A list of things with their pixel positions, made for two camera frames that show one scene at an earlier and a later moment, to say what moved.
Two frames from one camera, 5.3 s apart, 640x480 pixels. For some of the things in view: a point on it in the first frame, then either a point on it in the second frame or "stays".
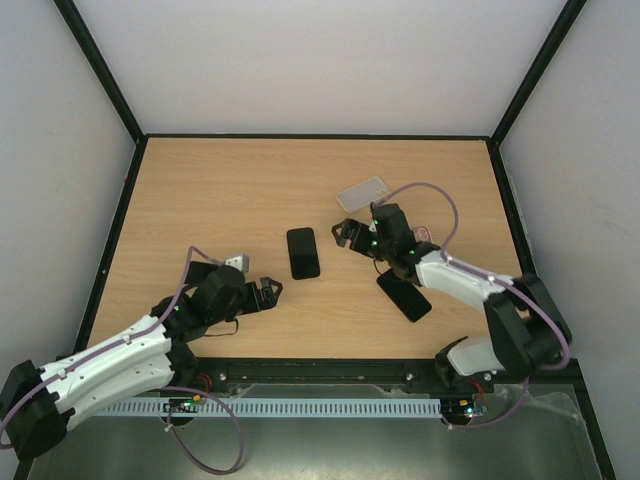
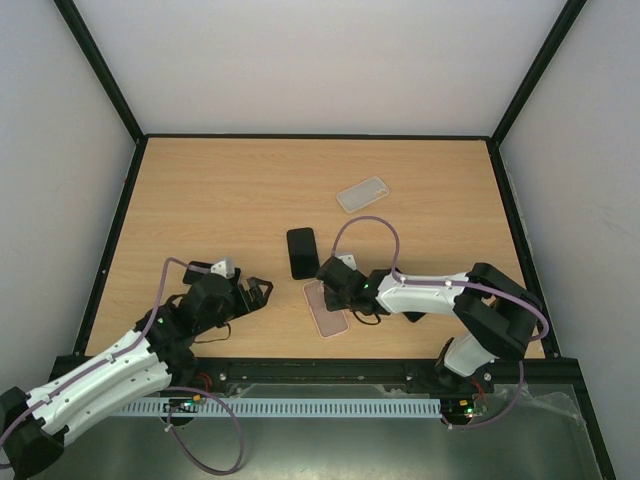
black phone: [198, 271] stays
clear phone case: [362, 194] stays
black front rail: [215, 374] stays
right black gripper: [360, 238] to [329, 284]
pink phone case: [422, 233] to [329, 323]
